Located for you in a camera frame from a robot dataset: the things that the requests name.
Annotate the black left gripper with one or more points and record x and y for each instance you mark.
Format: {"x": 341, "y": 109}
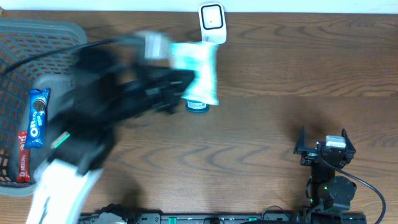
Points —
{"x": 160, "y": 81}

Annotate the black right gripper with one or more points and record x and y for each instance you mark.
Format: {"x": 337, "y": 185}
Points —
{"x": 310, "y": 155}

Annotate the white teal wet wipes pack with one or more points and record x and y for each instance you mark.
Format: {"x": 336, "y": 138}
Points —
{"x": 199, "y": 57}

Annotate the teal mouthwash bottle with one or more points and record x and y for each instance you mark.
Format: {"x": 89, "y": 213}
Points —
{"x": 196, "y": 106}

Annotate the blue Oreo cookie pack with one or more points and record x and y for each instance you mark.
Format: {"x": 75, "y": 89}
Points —
{"x": 38, "y": 101}

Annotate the red Nescafe coffee stick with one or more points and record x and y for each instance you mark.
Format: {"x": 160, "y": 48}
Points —
{"x": 24, "y": 156}

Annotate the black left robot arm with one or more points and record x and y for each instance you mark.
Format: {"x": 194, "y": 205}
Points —
{"x": 81, "y": 135}

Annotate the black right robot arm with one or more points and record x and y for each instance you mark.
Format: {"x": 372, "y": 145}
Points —
{"x": 330, "y": 195}

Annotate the white barcode scanner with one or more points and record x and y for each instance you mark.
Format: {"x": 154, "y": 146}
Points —
{"x": 212, "y": 23}

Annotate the grey plastic shopping basket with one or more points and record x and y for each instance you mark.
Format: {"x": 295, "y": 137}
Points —
{"x": 34, "y": 55}

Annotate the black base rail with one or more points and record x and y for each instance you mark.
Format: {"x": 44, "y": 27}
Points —
{"x": 115, "y": 213}

